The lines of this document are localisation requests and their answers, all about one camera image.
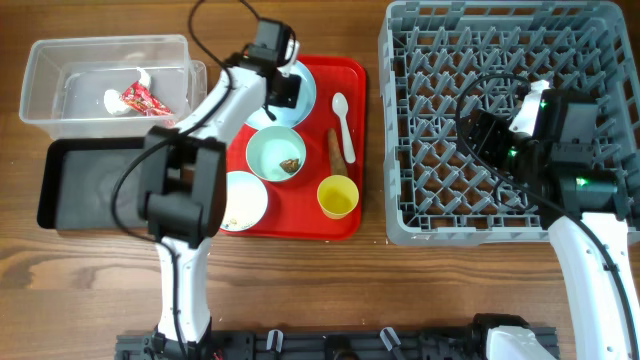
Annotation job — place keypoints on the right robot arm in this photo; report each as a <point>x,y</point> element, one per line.
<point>546,152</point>

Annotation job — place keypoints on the white plastic spoon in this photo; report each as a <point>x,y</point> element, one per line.
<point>340,107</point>

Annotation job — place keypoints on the red snack wrapper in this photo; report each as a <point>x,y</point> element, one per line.
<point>139,98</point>

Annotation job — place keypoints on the crumpled white paper scrap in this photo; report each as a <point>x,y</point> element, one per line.
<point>112,98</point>

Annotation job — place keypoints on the red plastic tray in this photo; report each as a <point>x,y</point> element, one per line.
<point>293,210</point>

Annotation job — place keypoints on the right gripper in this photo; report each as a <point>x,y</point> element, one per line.
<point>494,127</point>

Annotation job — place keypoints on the clear plastic bin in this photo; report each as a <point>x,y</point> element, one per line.
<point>65,81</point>

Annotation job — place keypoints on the large light blue plate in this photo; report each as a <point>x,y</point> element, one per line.
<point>289,117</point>

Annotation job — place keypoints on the light green bowl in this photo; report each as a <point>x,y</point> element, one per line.
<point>268,147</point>

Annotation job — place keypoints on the light blue bowl with crumbs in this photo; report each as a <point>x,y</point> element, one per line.
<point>247,201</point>

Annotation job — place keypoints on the grey dishwasher rack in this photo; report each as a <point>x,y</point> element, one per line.
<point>439,60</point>

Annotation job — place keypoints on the brown food scrap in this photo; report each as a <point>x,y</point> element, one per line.
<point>290,166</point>

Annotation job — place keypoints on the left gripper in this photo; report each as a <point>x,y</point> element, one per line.
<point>293,88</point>

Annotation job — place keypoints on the yellow plastic cup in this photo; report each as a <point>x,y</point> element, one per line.
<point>337,196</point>

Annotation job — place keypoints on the black plastic tray bin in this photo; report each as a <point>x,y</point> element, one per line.
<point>78,180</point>

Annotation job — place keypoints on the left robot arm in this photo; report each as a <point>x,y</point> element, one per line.
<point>182,192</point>

